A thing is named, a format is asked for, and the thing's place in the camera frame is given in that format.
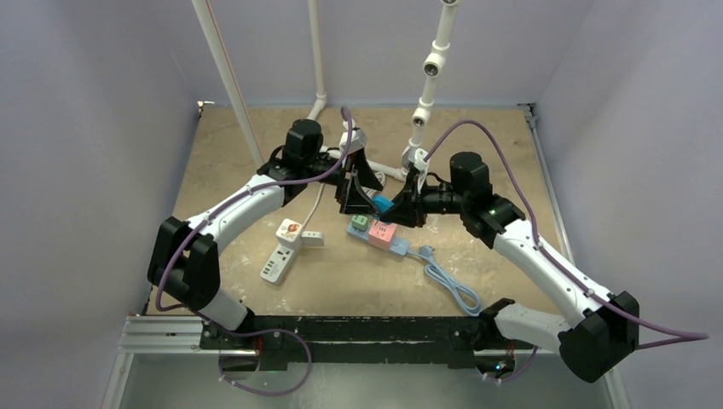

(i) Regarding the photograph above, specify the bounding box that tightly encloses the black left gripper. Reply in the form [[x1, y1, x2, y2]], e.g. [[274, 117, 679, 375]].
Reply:
[[304, 147, 383, 215]]

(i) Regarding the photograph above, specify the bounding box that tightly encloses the white power strip cable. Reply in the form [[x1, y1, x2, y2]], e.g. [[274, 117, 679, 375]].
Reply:
[[302, 169, 388, 227]]

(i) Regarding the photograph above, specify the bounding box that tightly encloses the blue plug adapter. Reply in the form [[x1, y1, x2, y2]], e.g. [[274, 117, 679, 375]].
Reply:
[[373, 195, 393, 214]]

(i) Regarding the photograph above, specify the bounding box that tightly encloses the pink cube adapter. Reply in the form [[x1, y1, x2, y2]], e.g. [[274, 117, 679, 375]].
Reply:
[[367, 221, 397, 251]]

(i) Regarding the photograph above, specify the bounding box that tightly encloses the light blue power strip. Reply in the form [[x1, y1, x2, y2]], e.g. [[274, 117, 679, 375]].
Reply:
[[346, 221, 410, 257]]

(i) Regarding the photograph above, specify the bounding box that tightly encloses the green plug adapter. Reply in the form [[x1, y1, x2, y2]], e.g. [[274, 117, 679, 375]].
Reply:
[[350, 215, 370, 232]]

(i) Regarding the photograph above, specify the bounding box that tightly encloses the white USB power strip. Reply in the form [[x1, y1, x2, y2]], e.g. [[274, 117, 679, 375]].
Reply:
[[259, 244, 298, 286]]

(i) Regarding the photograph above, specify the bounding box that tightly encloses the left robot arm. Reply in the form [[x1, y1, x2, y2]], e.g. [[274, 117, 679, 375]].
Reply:
[[147, 118, 383, 349]]

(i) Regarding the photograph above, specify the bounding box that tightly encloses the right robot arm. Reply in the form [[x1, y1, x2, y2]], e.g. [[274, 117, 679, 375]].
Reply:
[[379, 152, 639, 383]]

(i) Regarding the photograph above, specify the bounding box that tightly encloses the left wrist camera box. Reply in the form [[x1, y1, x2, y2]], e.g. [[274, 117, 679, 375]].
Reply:
[[338, 128, 367, 154]]

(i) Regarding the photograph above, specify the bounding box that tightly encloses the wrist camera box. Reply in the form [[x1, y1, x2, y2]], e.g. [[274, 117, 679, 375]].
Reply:
[[338, 128, 367, 154], [402, 147, 429, 192]]

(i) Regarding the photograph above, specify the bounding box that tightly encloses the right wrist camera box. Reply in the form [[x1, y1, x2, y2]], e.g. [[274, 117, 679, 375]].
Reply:
[[402, 147, 429, 192]]

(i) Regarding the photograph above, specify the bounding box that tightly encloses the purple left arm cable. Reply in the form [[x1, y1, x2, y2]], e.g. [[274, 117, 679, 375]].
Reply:
[[155, 106, 357, 396]]

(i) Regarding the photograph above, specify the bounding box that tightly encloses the light blue power cable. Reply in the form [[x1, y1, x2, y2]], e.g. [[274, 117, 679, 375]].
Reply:
[[408, 246, 484, 317]]

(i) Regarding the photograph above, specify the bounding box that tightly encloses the white PVC pipe frame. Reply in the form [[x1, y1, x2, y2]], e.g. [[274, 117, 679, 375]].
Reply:
[[191, 0, 460, 165]]

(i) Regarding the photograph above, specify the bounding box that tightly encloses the aluminium rail right table edge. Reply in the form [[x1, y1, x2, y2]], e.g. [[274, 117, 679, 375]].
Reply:
[[518, 103, 574, 264]]

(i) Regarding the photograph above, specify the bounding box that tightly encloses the aluminium front rail frame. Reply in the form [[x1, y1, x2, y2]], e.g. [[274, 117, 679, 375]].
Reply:
[[98, 313, 631, 409]]

